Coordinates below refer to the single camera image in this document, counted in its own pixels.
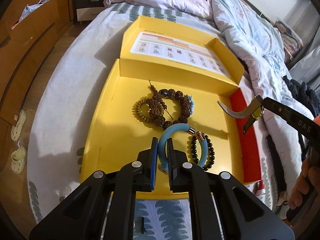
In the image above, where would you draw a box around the light blue bangle bracelet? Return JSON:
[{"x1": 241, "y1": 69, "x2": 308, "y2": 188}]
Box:
[{"x1": 157, "y1": 122, "x2": 209, "y2": 172}]

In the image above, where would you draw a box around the black bead bracelet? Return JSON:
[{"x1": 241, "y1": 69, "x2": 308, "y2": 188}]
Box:
[{"x1": 190, "y1": 131, "x2": 216, "y2": 172}]

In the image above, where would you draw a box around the small black hair clip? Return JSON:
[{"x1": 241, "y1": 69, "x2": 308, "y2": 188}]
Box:
[{"x1": 140, "y1": 217, "x2": 146, "y2": 234}]

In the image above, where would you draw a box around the olive spiral hair tie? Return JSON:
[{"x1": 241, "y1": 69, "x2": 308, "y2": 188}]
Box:
[{"x1": 132, "y1": 97, "x2": 154, "y2": 124}]

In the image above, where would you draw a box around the brown rudraksha bead bracelet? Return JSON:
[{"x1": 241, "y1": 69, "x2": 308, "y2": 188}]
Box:
[{"x1": 148, "y1": 80, "x2": 192, "y2": 131}]

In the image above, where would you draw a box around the light blue bunny clip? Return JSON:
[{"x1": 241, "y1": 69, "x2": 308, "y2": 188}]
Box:
[{"x1": 187, "y1": 95, "x2": 195, "y2": 115}]

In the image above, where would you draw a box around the person's right hand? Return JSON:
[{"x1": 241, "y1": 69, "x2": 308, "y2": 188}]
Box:
[{"x1": 288, "y1": 157, "x2": 319, "y2": 210}]

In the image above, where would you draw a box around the floral quilt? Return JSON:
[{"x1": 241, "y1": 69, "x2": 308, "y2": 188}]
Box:
[{"x1": 103, "y1": 0, "x2": 320, "y2": 205}]

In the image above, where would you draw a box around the yellow cardboard box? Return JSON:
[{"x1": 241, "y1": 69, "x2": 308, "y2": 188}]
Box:
[{"x1": 80, "y1": 16, "x2": 262, "y2": 184}]

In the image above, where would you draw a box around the cream slipper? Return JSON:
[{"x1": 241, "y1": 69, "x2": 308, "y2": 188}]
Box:
[
  {"x1": 11, "y1": 147, "x2": 27, "y2": 174},
  {"x1": 10, "y1": 110, "x2": 27, "y2": 141}
]

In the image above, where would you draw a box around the bedside nightstand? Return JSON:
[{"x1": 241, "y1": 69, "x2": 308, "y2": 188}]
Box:
[{"x1": 75, "y1": 0, "x2": 105, "y2": 22}]

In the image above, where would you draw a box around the wooden wardrobe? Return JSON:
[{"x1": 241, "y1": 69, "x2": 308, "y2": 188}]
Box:
[{"x1": 1, "y1": 0, "x2": 75, "y2": 168}]

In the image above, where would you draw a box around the white plastic bag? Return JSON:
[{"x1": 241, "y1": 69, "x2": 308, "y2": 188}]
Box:
[{"x1": 11, "y1": 0, "x2": 50, "y2": 30}]

